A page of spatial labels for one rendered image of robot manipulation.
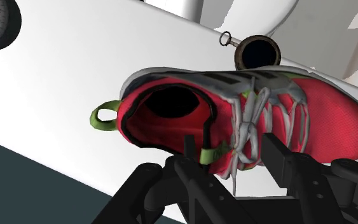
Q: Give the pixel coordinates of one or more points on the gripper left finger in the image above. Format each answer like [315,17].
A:
[178,186]

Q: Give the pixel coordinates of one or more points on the red and grey sneaker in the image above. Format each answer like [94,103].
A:
[327,108]

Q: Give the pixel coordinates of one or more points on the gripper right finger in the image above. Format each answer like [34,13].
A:
[309,180]

